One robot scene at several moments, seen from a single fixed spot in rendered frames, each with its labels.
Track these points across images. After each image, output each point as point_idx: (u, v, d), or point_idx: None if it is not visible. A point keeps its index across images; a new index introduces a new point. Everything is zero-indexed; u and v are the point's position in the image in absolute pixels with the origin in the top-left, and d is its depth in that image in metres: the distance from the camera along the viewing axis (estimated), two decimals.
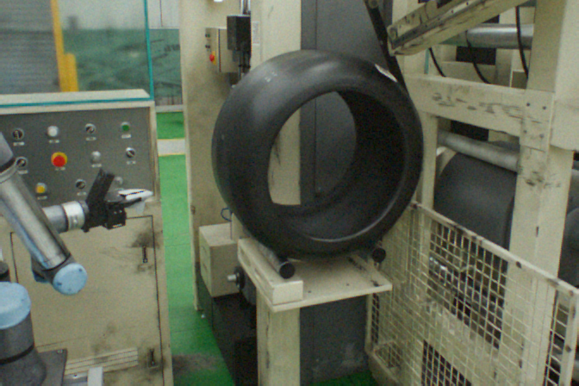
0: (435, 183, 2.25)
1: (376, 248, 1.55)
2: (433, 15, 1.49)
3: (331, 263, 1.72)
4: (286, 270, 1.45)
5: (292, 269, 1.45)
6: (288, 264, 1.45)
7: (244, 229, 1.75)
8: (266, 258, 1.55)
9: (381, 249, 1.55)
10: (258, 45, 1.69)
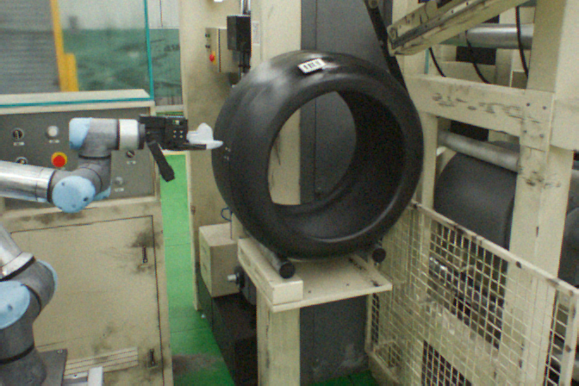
0: (435, 183, 2.25)
1: (376, 261, 1.56)
2: (433, 15, 1.49)
3: (331, 263, 1.72)
4: (287, 273, 1.45)
5: (283, 270, 1.44)
6: (282, 276, 1.45)
7: (244, 229, 1.75)
8: None
9: (374, 259, 1.55)
10: (258, 45, 1.69)
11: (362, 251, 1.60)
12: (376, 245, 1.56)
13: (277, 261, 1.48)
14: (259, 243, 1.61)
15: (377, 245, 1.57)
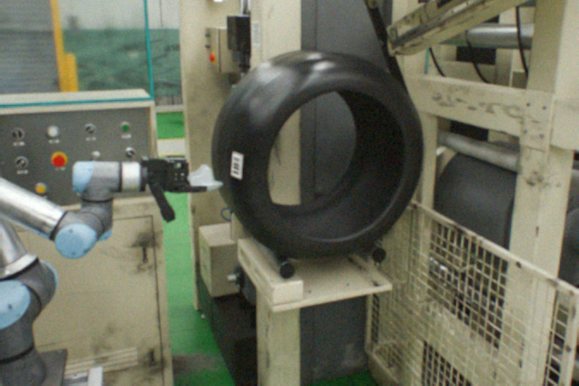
0: (435, 183, 2.25)
1: (379, 247, 1.55)
2: (433, 15, 1.49)
3: (331, 263, 1.72)
4: (288, 270, 1.45)
5: (292, 273, 1.46)
6: (293, 266, 1.45)
7: (244, 229, 1.75)
8: (267, 251, 1.55)
9: (383, 250, 1.55)
10: (258, 45, 1.69)
11: None
12: None
13: None
14: None
15: (372, 258, 1.58)
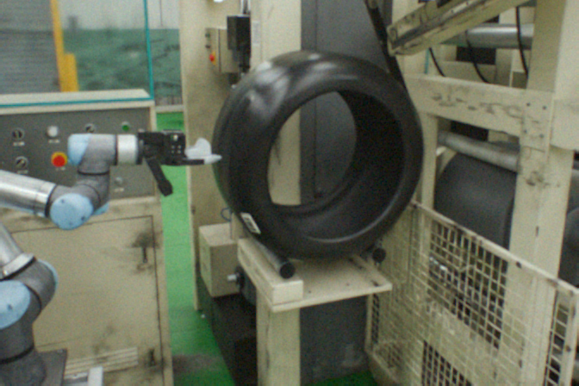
0: (435, 183, 2.25)
1: (384, 252, 1.56)
2: (433, 15, 1.49)
3: (331, 263, 1.72)
4: (289, 271, 1.45)
5: (285, 276, 1.45)
6: (291, 276, 1.46)
7: (244, 229, 1.75)
8: None
9: (384, 258, 1.56)
10: (258, 45, 1.69)
11: None
12: (370, 258, 1.56)
13: None
14: None
15: (368, 252, 1.57)
